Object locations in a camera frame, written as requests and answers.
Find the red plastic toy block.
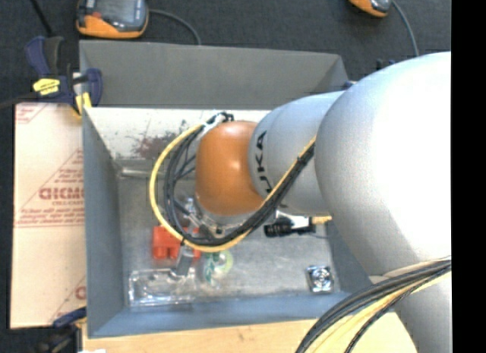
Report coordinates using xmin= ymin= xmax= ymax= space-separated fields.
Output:
xmin=151 ymin=225 xmax=202 ymax=262

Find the clear plastic rectangular tray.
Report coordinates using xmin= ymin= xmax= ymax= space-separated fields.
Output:
xmin=128 ymin=267 xmax=199 ymax=307

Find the grey metal bin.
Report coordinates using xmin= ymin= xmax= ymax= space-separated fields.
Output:
xmin=78 ymin=39 xmax=377 ymax=339

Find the clear glass square dish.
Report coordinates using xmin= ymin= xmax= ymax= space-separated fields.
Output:
xmin=305 ymin=264 xmax=336 ymax=294

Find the brown cardboard board red print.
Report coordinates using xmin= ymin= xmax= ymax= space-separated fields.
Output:
xmin=8 ymin=101 xmax=88 ymax=330

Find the black cylinder on white bracket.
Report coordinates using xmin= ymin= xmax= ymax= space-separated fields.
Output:
xmin=263 ymin=210 xmax=333 ymax=238

